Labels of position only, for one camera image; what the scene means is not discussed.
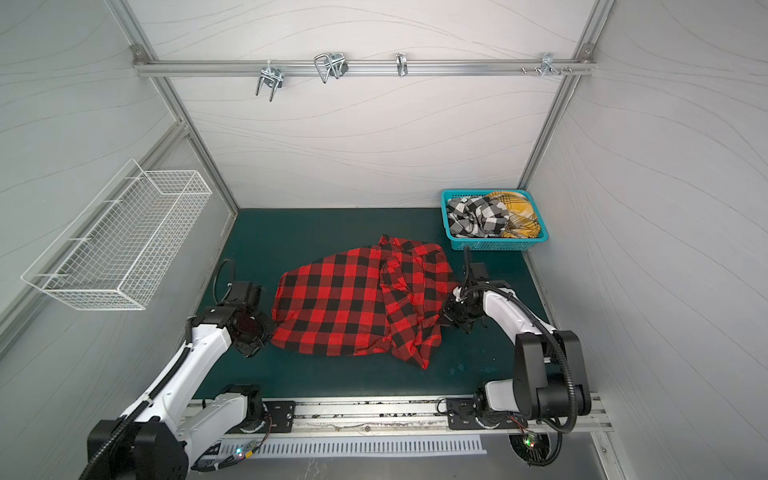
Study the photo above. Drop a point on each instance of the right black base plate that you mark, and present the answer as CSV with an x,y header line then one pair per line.
x,y
464,413

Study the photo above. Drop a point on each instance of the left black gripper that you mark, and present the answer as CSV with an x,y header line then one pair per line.
x,y
252,348

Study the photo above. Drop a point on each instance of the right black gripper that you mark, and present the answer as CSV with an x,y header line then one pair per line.
x,y
455,309

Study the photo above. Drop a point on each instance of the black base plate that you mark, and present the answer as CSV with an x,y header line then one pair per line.
x,y
464,413
276,417

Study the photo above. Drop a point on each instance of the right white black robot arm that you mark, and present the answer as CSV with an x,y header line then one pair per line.
x,y
549,383

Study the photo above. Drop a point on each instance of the horizontal aluminium rail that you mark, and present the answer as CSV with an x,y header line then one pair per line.
x,y
357,68

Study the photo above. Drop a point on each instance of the small metal clamp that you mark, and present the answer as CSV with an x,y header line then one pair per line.
x,y
401,65

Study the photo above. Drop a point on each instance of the metal bracket with bolts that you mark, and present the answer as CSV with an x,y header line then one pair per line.
x,y
546,68

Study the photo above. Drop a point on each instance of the metal U-bolt clamp left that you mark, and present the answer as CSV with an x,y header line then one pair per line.
x,y
270,80

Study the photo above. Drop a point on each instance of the white vent strip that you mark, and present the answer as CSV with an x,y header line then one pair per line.
x,y
371,447

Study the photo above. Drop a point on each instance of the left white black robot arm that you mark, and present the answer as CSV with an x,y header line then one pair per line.
x,y
152,439

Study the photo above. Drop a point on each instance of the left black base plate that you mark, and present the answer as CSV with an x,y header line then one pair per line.
x,y
276,417

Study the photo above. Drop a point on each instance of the yellow plaid shirt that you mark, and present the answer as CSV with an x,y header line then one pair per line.
x,y
522,221

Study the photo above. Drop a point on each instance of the metal U-bolt clamp middle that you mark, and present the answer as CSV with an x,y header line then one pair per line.
x,y
331,65

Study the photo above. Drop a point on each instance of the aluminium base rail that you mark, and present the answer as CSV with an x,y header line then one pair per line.
x,y
368,416

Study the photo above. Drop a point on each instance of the black white checked shirt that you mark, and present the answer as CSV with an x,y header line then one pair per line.
x,y
476,217

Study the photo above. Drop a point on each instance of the red black plaid shirt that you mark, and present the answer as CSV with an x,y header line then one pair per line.
x,y
382,299

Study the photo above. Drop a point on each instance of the white wire basket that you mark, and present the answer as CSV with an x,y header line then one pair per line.
x,y
115,253

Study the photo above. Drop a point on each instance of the teal plastic basket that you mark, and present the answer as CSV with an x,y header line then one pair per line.
x,y
489,244

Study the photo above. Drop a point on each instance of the metal u-bolt clamp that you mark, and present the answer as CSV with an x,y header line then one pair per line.
x,y
331,65
270,80

